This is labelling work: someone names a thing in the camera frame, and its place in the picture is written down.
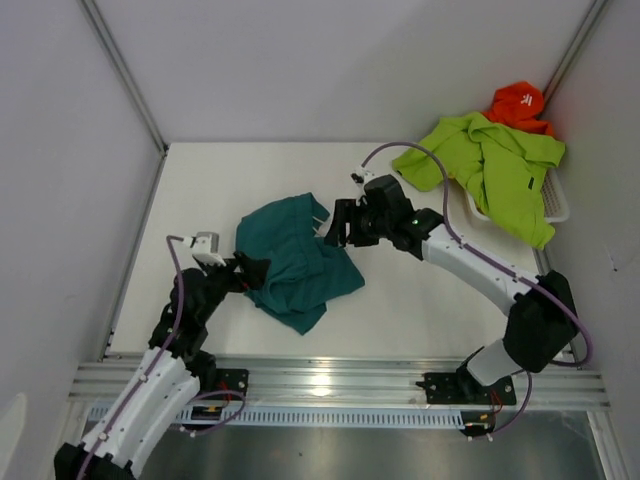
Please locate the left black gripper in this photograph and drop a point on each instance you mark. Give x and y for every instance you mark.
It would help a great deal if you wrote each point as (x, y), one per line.
(253, 276)

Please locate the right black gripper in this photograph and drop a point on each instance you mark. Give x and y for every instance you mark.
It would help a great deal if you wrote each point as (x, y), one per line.
(348, 212)

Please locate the teal green shorts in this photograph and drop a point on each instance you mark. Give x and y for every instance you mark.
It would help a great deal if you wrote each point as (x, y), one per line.
(304, 272)

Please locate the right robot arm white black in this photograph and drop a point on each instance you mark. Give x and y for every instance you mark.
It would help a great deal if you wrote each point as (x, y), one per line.
(541, 317)

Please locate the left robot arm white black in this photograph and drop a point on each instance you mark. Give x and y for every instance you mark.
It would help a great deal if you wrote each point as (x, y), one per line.
(174, 371)

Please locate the lime green shorts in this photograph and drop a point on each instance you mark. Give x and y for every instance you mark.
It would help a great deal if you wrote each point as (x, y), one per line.
(502, 168)

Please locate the orange shorts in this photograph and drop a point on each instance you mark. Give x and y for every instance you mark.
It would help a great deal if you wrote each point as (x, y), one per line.
(519, 106)

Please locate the white plastic basket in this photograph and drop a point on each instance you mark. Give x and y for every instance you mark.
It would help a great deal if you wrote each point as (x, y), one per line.
(556, 207)

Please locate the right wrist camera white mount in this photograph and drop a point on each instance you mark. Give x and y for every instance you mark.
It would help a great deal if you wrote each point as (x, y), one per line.
(362, 175)

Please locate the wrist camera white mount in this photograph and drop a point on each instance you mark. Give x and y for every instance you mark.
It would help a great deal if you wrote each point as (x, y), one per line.
(204, 248)
(362, 175)

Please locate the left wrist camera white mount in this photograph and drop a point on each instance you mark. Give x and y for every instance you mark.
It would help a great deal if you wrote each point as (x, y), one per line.
(204, 248)

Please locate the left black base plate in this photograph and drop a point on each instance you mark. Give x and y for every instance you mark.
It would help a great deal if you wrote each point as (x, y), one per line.
(227, 380)

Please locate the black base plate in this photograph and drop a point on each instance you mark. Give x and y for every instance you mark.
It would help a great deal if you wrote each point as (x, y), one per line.
(227, 380)
(445, 388)

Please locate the aluminium rail frame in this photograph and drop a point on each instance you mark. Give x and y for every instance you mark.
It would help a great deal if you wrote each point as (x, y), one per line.
(368, 351)

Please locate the slotted grey cable duct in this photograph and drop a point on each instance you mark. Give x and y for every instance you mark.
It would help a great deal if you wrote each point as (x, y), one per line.
(413, 418)

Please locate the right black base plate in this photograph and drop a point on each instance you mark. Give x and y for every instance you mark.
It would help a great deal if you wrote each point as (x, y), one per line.
(445, 388)

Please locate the left corner aluminium post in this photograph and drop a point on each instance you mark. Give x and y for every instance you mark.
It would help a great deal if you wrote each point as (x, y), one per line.
(107, 42)

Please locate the corner aluminium post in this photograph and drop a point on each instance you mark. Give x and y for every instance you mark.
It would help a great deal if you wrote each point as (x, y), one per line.
(107, 42)
(587, 27)

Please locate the right corner aluminium post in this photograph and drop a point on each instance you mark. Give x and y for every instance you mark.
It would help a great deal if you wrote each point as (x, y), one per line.
(587, 27)

